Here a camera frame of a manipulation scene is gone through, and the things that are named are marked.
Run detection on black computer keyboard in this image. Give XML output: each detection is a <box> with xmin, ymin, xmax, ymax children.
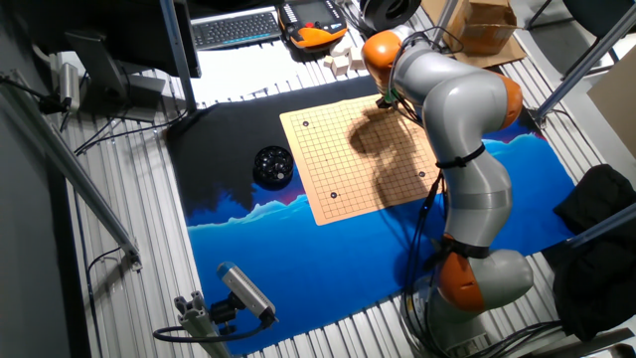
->
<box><xmin>190</xmin><ymin>5</ymin><xmax>283</xmax><ymax>52</ymax></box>

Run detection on black round spool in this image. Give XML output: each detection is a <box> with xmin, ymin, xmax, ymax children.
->
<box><xmin>358</xmin><ymin>0</ymin><xmax>423</xmax><ymax>34</ymax></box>

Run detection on flat cardboard sheet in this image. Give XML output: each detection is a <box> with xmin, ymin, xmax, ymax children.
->
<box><xmin>454</xmin><ymin>34</ymin><xmax>528</xmax><ymax>75</ymax></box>

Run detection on white rounded block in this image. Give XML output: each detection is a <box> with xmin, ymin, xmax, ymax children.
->
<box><xmin>330</xmin><ymin>38</ymin><xmax>354</xmax><ymax>57</ymax></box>

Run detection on short aluminium profile stub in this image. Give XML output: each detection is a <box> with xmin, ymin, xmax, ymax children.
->
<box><xmin>173</xmin><ymin>290</ymin><xmax>233</xmax><ymax>358</ymax></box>

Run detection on black cable with plug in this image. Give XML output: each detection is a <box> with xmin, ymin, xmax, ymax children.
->
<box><xmin>0</xmin><ymin>74</ymin><xmax>71</xmax><ymax>116</ymax></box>

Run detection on brown cardboard box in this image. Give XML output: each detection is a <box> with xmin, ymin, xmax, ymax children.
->
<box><xmin>436</xmin><ymin>0</ymin><xmax>519</xmax><ymax>56</ymax></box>

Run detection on black camera cable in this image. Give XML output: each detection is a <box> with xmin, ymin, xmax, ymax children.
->
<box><xmin>152</xmin><ymin>312</ymin><xmax>278</xmax><ymax>344</ymax></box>

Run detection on black office chair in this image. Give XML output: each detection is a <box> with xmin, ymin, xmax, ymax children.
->
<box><xmin>525</xmin><ymin>0</ymin><xmax>636</xmax><ymax>81</ymax></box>

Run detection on black computer monitor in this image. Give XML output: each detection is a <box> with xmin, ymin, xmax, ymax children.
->
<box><xmin>12</xmin><ymin>0</ymin><xmax>203</xmax><ymax>123</ymax></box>

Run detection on black jacket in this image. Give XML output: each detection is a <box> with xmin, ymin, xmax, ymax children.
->
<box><xmin>541</xmin><ymin>163</ymin><xmax>636</xmax><ymax>343</ymax></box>

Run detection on orange and grey teach pendant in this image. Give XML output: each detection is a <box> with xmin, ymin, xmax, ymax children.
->
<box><xmin>276</xmin><ymin>0</ymin><xmax>349</xmax><ymax>51</ymax></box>

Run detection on silver camera with blue cap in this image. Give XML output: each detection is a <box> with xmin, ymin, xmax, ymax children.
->
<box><xmin>216</xmin><ymin>261</ymin><xmax>278</xmax><ymax>323</ymax></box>

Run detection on beige board panel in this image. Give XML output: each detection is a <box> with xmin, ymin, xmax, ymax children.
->
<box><xmin>587</xmin><ymin>59</ymin><xmax>636</xmax><ymax>160</ymax></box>

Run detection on tan go board mat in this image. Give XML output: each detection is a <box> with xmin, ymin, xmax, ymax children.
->
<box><xmin>279</xmin><ymin>92</ymin><xmax>443</xmax><ymax>227</ymax></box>

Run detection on silver cylinder device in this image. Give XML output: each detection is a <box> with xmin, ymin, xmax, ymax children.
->
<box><xmin>58</xmin><ymin>62</ymin><xmax>81</xmax><ymax>113</ymax></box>

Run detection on black bowl of black stones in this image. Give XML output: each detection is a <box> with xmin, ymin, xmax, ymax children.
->
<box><xmin>251</xmin><ymin>144</ymin><xmax>295</xmax><ymax>191</ymax></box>

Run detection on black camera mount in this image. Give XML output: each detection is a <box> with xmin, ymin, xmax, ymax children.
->
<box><xmin>208</xmin><ymin>292</ymin><xmax>239</xmax><ymax>335</ymax></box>

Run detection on black floor cables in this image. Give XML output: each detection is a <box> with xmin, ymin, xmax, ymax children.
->
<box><xmin>466</xmin><ymin>317</ymin><xmax>565</xmax><ymax>358</ymax></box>

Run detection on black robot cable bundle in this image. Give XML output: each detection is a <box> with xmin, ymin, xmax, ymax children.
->
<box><xmin>401</xmin><ymin>171</ymin><xmax>448</xmax><ymax>358</ymax></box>

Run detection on blue landscape print mat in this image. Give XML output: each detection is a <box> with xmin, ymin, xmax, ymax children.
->
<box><xmin>164</xmin><ymin>55</ymin><xmax>577</xmax><ymax>356</ymax></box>

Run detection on long aluminium profile bar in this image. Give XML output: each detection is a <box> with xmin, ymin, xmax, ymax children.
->
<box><xmin>0</xmin><ymin>69</ymin><xmax>144</xmax><ymax>272</ymax></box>

